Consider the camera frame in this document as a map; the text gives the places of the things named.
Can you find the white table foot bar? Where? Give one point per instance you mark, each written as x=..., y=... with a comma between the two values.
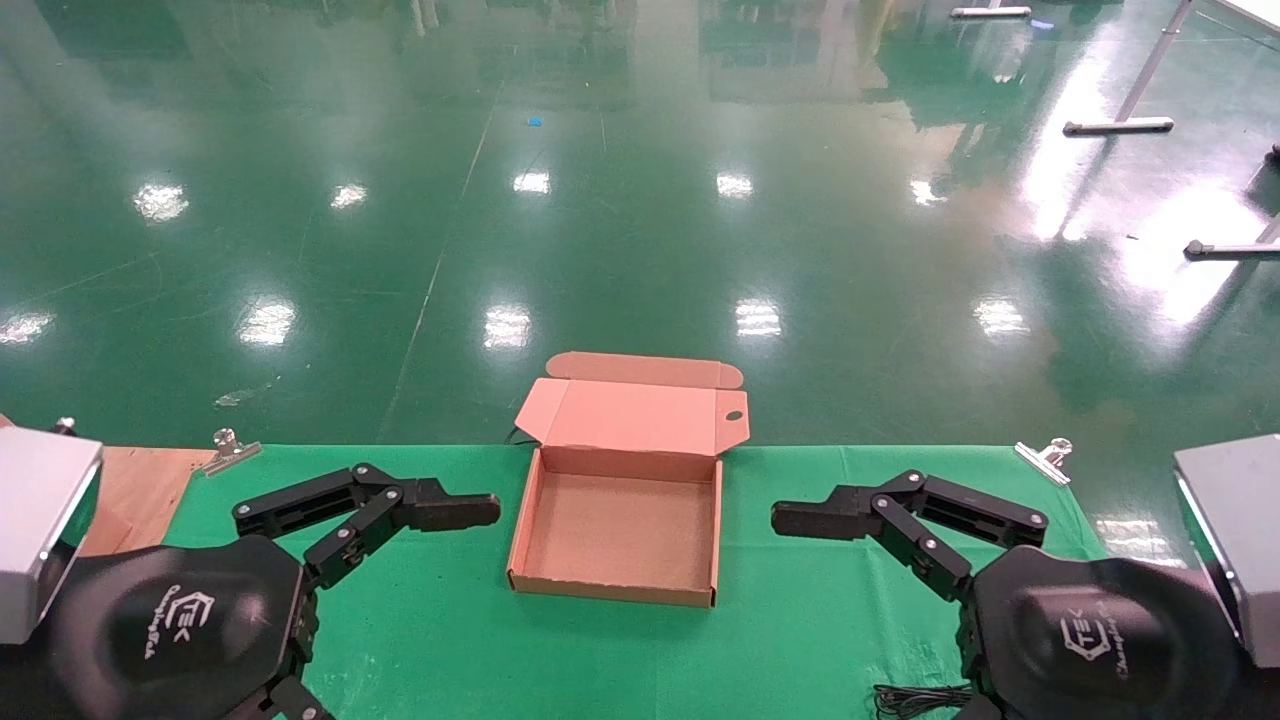
x=990, y=12

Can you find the metal binder clip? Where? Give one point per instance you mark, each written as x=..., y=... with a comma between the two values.
x=230, y=455
x=1042, y=462
x=65, y=426

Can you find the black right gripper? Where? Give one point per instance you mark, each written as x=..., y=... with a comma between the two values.
x=1100, y=640

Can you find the green table cloth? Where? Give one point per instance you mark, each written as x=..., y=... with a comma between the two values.
x=450, y=620

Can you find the white table leg with foot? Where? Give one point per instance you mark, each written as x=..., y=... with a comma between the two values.
x=1120, y=126

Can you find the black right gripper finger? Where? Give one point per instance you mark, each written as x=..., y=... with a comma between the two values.
x=820, y=518

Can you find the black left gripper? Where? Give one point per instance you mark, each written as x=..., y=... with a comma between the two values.
x=180, y=620

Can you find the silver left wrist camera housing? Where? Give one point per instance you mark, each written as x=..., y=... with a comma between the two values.
x=40, y=520

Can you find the open brown cardboard box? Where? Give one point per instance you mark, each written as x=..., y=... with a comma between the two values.
x=620, y=540

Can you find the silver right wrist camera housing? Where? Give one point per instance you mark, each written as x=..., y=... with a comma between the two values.
x=1235, y=530

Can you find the dark table foot bar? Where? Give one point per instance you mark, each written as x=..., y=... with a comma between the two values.
x=1230, y=249

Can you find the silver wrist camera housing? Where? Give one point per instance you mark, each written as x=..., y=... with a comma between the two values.
x=1235, y=530
x=40, y=520

